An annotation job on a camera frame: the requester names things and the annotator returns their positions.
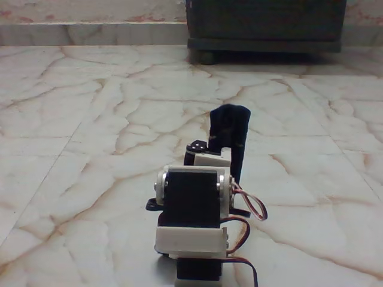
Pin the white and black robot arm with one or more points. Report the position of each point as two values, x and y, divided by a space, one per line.
191 197

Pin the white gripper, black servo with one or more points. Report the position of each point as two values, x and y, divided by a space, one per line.
228 131

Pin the dark navy patterned sock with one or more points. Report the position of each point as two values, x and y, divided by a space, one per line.
240 131

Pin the dark wooden cabinet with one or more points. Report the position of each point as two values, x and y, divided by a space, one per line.
266 21

